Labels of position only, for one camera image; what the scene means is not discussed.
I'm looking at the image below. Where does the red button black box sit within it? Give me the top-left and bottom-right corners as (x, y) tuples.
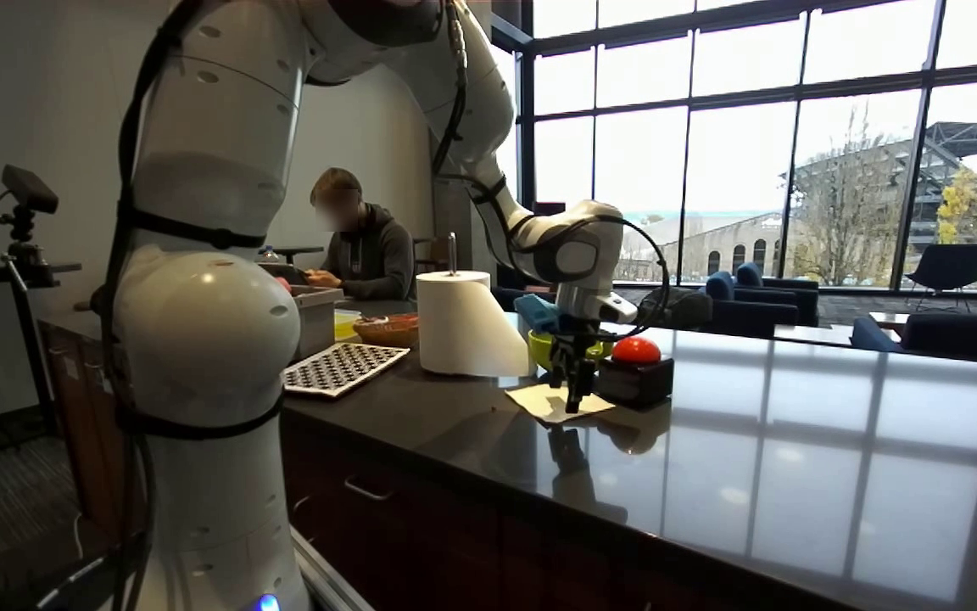
(597, 335), (672, 411)

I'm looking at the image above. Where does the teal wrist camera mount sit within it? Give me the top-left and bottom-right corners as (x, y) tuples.
(516, 294), (558, 332)

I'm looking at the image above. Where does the camera on tripod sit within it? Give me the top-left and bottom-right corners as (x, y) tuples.
(0, 166), (57, 290)

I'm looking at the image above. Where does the white paper towel roll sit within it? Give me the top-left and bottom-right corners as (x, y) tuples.
(418, 272), (528, 378)

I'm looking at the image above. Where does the black white checkerboard sheet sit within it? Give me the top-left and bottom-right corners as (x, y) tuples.
(281, 344), (406, 397)

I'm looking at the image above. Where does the yellow cup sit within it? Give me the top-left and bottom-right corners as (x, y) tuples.
(332, 308), (364, 344)

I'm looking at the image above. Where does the seated person dark hoodie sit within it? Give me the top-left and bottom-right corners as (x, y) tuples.
(306, 166), (413, 301)

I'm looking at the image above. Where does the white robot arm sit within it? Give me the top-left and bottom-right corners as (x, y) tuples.
(93, 0), (625, 611)

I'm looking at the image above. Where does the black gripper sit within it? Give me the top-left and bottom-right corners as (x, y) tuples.
(550, 316), (600, 413)

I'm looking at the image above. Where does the dark sofa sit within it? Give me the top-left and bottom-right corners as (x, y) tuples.
(638, 275), (817, 340)

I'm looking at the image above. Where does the green plastic bowl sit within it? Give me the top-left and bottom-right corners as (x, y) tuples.
(527, 332), (610, 370)

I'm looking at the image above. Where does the grey plastic bin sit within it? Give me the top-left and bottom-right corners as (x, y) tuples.
(294, 290), (343, 359)

